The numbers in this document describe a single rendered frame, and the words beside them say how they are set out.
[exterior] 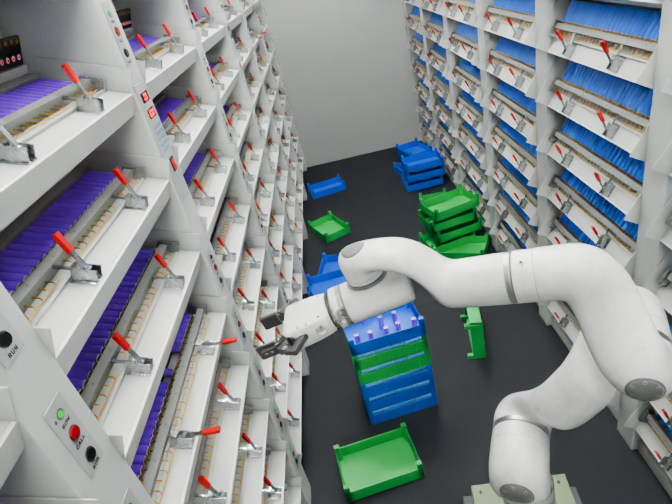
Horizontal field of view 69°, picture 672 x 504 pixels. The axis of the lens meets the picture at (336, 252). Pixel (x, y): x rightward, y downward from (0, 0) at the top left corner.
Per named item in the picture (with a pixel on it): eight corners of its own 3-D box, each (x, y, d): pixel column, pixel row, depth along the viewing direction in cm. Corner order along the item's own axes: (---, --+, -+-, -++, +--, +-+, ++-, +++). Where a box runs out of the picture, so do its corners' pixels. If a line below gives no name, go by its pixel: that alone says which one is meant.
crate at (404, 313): (410, 305, 207) (407, 289, 203) (426, 334, 189) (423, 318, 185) (342, 325, 205) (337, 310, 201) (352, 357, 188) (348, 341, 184)
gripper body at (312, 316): (347, 337, 95) (295, 357, 97) (343, 306, 104) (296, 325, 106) (331, 309, 91) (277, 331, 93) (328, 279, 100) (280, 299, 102)
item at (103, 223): (170, 196, 116) (168, 140, 109) (60, 385, 64) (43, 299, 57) (80, 188, 114) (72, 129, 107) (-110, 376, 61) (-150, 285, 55)
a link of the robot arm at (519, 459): (555, 471, 118) (548, 405, 106) (555, 550, 104) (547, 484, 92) (502, 464, 123) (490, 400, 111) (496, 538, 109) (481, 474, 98)
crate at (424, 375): (417, 347, 219) (415, 333, 215) (433, 378, 201) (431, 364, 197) (353, 366, 217) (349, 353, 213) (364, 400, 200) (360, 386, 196)
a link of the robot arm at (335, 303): (357, 333, 95) (343, 339, 96) (353, 306, 103) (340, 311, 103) (340, 302, 91) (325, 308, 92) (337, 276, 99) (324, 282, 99)
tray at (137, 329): (200, 266, 126) (200, 218, 119) (127, 478, 74) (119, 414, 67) (118, 259, 124) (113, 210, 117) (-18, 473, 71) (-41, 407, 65)
